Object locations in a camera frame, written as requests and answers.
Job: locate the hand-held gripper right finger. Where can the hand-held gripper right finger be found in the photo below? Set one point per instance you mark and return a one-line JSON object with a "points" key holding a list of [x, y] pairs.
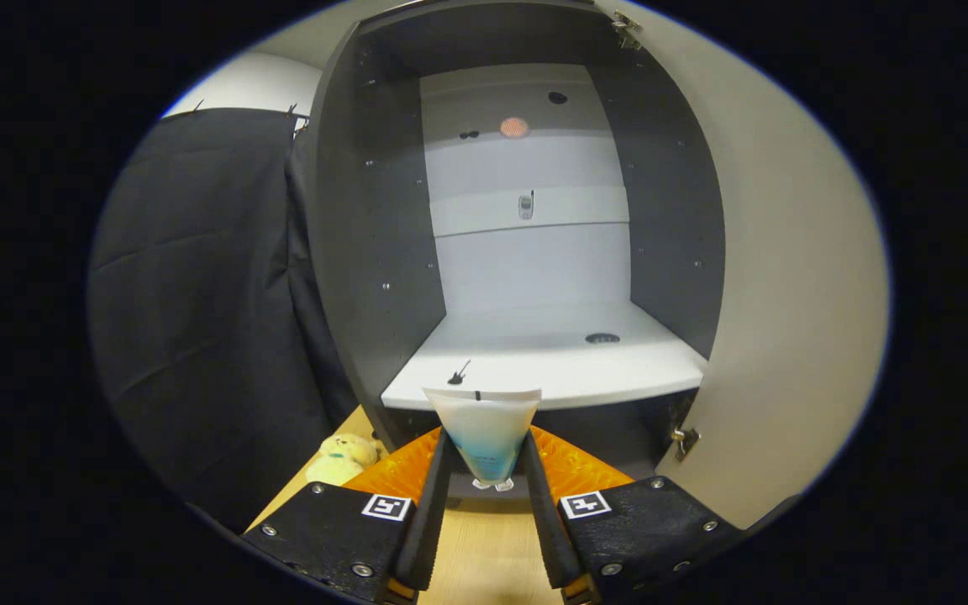
{"points": [[551, 529]]}

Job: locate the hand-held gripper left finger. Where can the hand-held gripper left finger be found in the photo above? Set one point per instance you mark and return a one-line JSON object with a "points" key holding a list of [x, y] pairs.
{"points": [[425, 521]]}

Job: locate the white and blue pouch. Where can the white and blue pouch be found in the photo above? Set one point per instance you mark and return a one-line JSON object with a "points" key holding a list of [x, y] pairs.
{"points": [[484, 428]]}

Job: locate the beige cabinet door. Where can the beige cabinet door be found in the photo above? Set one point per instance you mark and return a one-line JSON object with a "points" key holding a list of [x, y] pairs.
{"points": [[786, 294]]}

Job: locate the yellow plush toy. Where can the yellow plush toy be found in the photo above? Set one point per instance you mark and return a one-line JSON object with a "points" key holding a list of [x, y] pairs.
{"points": [[337, 462]]}

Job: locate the metal door hinge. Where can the metal door hinge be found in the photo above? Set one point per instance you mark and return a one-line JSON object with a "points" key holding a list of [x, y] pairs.
{"points": [[684, 439], [625, 29]]}

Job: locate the white cabinet shelf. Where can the white cabinet shelf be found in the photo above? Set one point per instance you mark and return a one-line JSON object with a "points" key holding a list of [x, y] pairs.
{"points": [[534, 361], [484, 214]]}

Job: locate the dark grey cabinet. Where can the dark grey cabinet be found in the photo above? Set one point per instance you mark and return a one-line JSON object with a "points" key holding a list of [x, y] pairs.
{"points": [[375, 210]]}

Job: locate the black backdrop cloth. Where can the black backdrop cloth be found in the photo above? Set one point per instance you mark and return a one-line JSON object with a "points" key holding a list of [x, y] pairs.
{"points": [[198, 294]]}

